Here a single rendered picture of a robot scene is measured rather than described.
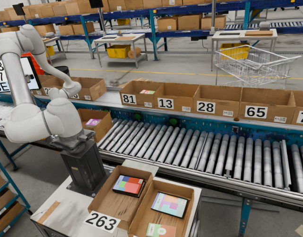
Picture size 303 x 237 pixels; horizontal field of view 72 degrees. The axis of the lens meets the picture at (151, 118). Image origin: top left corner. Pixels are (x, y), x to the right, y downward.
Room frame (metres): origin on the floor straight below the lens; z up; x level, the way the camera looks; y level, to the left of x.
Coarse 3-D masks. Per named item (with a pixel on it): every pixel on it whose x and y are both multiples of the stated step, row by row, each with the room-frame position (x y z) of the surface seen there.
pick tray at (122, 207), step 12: (120, 168) 1.15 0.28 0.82; (132, 168) 1.10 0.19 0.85; (108, 180) 1.03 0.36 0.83; (144, 180) 1.06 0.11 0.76; (108, 192) 0.99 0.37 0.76; (144, 192) 0.90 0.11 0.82; (96, 204) 0.88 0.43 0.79; (108, 204) 0.90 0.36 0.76; (120, 204) 0.88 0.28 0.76; (132, 204) 0.87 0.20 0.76; (120, 216) 0.80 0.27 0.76; (132, 216) 0.74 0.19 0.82; (120, 228) 0.72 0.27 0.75
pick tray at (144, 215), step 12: (156, 180) 0.96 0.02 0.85; (156, 192) 0.94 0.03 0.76; (168, 192) 0.92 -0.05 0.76; (180, 192) 0.89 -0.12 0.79; (192, 192) 0.85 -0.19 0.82; (144, 204) 0.83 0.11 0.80; (192, 204) 0.81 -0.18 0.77; (144, 216) 0.77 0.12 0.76; (156, 216) 0.76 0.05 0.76; (168, 216) 0.75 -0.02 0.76; (132, 228) 0.68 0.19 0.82; (144, 228) 0.70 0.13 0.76; (180, 228) 0.67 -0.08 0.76
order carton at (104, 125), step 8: (80, 112) 2.01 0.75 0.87; (88, 112) 1.97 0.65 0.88; (96, 112) 1.92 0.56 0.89; (104, 112) 1.88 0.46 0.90; (88, 120) 1.98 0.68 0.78; (104, 120) 1.75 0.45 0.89; (88, 128) 1.62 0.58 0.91; (96, 128) 1.63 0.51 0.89; (104, 128) 1.72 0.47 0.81; (96, 136) 1.60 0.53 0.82
